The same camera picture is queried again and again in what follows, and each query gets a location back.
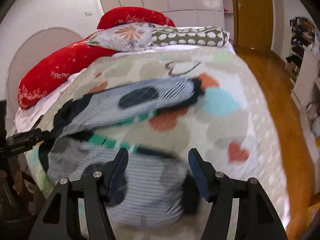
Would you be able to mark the floral grey pillow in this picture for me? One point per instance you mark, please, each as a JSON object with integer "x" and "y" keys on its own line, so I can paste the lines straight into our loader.
{"x": 129, "y": 37}

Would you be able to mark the white shelf unit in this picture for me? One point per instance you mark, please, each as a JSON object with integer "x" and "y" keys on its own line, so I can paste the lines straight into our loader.
{"x": 302, "y": 63}

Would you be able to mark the large red pillow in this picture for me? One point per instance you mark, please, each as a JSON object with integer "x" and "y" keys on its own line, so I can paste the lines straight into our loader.
{"x": 55, "y": 69}

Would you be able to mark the olive white dotted bolster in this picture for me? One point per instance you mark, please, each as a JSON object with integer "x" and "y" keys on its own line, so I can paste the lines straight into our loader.
{"x": 211, "y": 36}

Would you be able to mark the white pink bed sheet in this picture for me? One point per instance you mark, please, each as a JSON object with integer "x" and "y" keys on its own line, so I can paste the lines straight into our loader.
{"x": 26, "y": 119}

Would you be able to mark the dark navy striped pants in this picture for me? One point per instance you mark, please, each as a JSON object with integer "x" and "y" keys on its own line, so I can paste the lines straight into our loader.
{"x": 156, "y": 188}

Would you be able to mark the brown wooden door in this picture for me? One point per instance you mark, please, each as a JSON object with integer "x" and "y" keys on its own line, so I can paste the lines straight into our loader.
{"x": 253, "y": 23}

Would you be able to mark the small red pillow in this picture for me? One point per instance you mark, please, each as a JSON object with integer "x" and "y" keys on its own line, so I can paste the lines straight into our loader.
{"x": 124, "y": 15}

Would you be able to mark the heart patterned quilt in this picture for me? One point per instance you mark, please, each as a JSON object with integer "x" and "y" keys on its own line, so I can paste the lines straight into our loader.
{"x": 230, "y": 125}

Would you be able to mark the arched white headboard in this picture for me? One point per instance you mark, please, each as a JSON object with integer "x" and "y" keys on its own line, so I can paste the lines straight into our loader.
{"x": 31, "y": 52}

